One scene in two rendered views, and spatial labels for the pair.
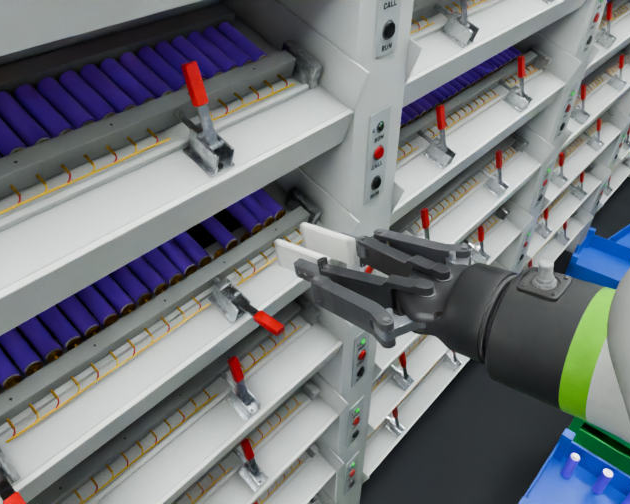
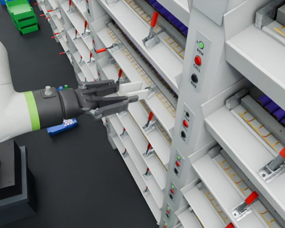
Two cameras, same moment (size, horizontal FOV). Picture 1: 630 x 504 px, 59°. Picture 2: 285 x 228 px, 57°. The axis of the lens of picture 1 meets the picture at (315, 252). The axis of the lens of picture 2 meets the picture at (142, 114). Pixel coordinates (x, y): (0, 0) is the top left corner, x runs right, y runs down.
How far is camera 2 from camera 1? 81 cm
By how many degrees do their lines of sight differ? 72
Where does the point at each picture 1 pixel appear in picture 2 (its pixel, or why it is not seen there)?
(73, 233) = (127, 21)
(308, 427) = (161, 178)
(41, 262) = (120, 17)
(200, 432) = (142, 115)
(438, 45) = (253, 151)
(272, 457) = (152, 162)
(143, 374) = (131, 72)
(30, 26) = not seen: outside the picture
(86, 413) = (124, 62)
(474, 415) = not seen: outside the picture
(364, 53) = (184, 73)
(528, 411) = not seen: outside the picture
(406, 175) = (221, 182)
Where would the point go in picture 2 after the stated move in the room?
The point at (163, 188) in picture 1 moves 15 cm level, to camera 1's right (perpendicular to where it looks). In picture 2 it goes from (140, 34) to (118, 66)
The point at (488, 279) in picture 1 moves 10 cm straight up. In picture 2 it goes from (65, 91) to (54, 57)
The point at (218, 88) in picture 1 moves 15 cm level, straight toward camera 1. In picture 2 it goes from (175, 36) to (117, 30)
